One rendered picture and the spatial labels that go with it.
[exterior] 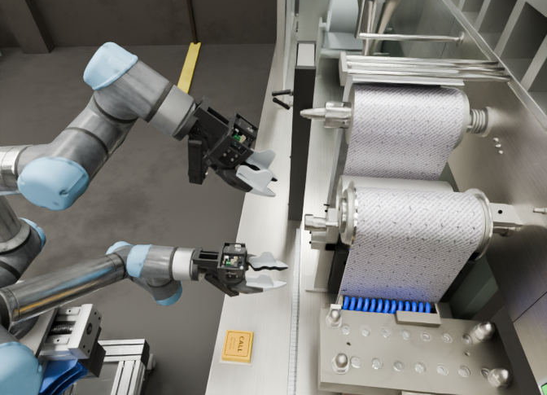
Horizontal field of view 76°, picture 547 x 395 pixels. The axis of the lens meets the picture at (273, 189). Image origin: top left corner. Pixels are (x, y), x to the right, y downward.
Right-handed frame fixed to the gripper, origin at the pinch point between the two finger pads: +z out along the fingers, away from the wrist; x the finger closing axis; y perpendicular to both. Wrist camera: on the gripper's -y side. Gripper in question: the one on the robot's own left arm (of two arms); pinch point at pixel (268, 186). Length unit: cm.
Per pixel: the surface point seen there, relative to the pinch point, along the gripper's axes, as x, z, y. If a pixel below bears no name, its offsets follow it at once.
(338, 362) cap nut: -21.8, 29.5, -10.2
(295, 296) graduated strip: 0.6, 33.6, -28.7
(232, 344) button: -14.8, 20.5, -36.7
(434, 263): -4.8, 36.1, 11.3
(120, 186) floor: 125, -8, -182
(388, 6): 67, 15, 28
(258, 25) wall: 387, 33, -119
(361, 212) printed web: -2.1, 16.1, 9.0
